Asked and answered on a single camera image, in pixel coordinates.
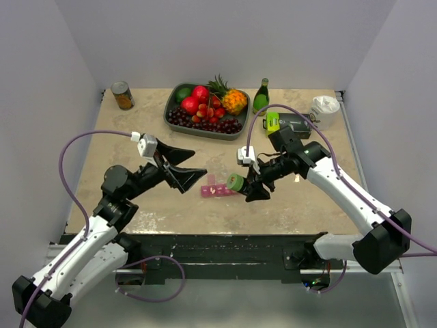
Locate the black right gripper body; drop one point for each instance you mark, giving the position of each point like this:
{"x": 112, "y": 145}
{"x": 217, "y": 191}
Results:
{"x": 272, "y": 171}

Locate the aluminium frame rail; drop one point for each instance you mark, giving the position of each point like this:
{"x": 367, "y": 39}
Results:
{"x": 69, "y": 259}

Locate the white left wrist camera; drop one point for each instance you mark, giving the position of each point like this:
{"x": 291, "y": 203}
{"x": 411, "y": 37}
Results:
{"x": 147, "y": 145}

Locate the green glass bottle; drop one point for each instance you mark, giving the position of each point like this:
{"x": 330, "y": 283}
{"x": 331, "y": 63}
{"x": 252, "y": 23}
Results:
{"x": 261, "y": 98}

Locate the red pomegranate upper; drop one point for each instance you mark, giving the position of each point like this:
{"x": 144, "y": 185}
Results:
{"x": 201, "y": 93}

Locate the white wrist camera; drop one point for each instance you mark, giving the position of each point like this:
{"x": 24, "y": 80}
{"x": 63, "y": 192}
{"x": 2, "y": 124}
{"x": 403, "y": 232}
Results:
{"x": 246, "y": 156}
{"x": 147, "y": 145}

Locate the red pomegranate lower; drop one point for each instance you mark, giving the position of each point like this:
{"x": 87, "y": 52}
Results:
{"x": 190, "y": 105}

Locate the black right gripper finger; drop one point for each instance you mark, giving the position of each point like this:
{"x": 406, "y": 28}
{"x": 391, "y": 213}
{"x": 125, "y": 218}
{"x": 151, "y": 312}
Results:
{"x": 253, "y": 171}
{"x": 256, "y": 192}

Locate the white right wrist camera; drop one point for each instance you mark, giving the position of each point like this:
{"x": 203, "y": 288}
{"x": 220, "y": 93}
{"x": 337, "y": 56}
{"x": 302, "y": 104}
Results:
{"x": 246, "y": 156}

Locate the black green razor box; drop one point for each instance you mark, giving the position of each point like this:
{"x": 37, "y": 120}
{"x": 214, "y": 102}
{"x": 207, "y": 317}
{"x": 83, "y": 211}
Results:
{"x": 275, "y": 121}

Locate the green lime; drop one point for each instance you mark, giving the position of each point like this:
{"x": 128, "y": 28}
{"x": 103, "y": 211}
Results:
{"x": 182, "y": 93}

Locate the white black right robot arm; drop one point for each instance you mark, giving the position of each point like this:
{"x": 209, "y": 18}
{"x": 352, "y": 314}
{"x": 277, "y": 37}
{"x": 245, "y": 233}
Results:
{"x": 381, "y": 238}

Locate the grey fruit tray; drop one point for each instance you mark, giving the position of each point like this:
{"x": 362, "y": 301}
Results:
{"x": 171, "y": 104}

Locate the pink weekly pill organizer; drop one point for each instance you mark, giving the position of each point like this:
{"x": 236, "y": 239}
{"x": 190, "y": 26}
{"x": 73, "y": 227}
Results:
{"x": 215, "y": 189}

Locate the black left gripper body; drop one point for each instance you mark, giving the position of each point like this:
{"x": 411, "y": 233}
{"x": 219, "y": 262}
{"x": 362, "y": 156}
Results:
{"x": 156, "y": 174}

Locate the black mounting base plate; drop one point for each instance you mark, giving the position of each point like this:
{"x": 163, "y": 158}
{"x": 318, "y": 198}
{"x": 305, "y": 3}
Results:
{"x": 284, "y": 258}

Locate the green pill bottle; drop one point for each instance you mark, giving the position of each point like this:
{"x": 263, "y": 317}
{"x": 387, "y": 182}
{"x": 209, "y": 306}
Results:
{"x": 235, "y": 182}

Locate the dark red grape bunch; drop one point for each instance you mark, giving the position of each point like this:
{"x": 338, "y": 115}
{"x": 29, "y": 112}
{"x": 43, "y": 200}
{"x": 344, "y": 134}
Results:
{"x": 229, "y": 125}

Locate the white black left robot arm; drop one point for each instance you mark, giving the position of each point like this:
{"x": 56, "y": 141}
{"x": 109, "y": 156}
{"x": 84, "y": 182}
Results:
{"x": 46, "y": 299}

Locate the tin food can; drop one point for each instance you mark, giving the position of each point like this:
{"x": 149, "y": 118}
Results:
{"x": 122, "y": 94}

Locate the red pomegranate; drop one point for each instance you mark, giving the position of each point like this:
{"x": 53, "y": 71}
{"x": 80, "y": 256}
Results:
{"x": 201, "y": 93}
{"x": 190, "y": 105}

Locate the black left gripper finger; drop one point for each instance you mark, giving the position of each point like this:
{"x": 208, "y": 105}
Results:
{"x": 182, "y": 179}
{"x": 170, "y": 154}

